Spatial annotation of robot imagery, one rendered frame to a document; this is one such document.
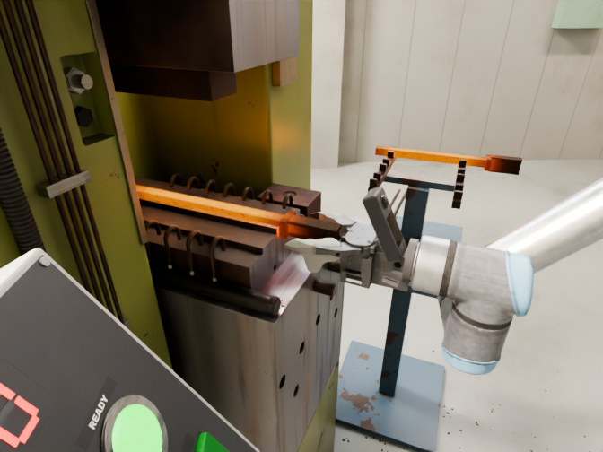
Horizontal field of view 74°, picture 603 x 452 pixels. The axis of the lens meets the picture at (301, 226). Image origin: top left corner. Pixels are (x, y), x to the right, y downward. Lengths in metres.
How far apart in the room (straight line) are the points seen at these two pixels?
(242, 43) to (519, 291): 0.49
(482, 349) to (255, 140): 0.63
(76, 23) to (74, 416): 0.41
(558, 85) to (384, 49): 1.63
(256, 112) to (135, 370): 0.70
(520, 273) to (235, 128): 0.67
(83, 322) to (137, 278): 0.34
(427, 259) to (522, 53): 3.65
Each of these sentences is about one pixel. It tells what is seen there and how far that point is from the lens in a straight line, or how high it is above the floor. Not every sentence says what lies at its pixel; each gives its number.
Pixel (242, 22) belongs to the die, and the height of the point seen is 1.32.
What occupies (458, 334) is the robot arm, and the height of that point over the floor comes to 0.89.
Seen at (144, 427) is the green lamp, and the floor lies 1.09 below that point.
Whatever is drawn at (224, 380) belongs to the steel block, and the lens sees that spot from 0.80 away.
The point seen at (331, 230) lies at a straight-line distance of 0.67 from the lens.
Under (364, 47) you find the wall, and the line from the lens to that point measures 3.73.
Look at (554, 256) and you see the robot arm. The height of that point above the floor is 0.97.
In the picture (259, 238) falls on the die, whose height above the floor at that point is 0.99.
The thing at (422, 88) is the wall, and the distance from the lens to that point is 3.91.
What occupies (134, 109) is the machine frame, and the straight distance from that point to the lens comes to 1.08.
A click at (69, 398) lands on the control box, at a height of 1.14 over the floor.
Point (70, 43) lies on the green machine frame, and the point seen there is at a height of 1.31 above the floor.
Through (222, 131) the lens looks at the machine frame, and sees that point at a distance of 1.00.
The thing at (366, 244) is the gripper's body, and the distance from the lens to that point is 0.65.
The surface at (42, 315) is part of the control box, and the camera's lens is 0.30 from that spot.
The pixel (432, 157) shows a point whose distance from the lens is 1.29.
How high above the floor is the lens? 1.34
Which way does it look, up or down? 29 degrees down
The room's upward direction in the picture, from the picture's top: straight up
